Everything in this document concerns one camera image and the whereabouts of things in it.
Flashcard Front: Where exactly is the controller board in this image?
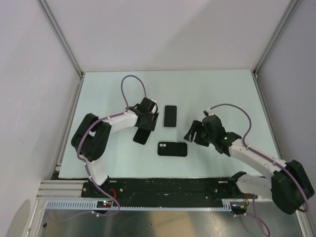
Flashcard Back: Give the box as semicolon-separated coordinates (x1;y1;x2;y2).
231;203;248;216
97;200;113;208

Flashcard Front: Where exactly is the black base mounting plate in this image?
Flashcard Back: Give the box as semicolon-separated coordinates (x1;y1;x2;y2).
81;181;259;208

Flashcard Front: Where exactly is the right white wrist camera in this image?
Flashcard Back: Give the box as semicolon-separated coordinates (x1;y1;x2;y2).
203;108;215;117

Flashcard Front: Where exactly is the lilac silicone phone case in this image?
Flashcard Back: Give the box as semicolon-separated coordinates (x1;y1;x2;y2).
162;105;178;130

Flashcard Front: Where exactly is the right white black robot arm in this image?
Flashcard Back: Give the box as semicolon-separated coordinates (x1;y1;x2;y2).
184;115;315;214

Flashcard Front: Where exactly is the right aluminium frame post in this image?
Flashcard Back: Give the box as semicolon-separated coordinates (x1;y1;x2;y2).
253;0;301;79

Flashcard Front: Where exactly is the black phone case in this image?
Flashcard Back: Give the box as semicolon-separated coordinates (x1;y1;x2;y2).
158;142;188;157

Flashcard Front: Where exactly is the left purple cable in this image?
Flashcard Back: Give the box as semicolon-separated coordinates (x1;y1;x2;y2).
76;75;149;218

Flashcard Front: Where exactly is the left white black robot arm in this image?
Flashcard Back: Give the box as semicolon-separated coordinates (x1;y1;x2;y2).
71;97;159;197

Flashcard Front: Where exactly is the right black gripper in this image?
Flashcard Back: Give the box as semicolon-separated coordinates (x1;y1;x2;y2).
183;120;215;147

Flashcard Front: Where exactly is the left aluminium frame post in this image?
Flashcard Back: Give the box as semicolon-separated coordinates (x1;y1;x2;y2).
37;0;84;77

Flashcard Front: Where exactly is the grey slotted cable duct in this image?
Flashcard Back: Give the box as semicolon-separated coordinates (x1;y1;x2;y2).
46;200;232;211

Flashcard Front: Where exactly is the aluminium frame post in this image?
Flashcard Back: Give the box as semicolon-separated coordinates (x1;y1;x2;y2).
37;0;84;77
253;0;301;79

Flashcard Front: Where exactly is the left controller board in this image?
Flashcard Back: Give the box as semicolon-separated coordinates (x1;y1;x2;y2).
97;200;113;208

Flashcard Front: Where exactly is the right controller board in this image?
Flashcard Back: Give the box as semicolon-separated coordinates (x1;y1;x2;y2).
231;203;248;216

